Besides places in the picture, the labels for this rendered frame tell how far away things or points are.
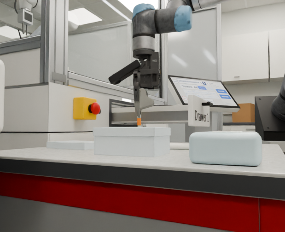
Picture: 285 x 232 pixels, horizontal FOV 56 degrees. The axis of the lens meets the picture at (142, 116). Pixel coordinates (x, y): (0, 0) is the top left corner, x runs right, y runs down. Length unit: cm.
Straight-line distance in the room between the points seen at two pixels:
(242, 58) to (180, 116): 353
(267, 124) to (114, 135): 85
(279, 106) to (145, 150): 86
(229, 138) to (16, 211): 39
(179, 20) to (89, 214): 63
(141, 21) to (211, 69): 195
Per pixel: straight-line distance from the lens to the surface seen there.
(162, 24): 88
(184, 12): 87
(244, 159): 37
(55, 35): 88
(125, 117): 106
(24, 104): 89
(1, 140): 97
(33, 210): 52
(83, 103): 87
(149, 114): 101
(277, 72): 439
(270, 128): 122
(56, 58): 86
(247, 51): 447
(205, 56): 283
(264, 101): 134
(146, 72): 85
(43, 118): 83
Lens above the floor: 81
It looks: 3 degrees up
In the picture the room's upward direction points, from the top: straight up
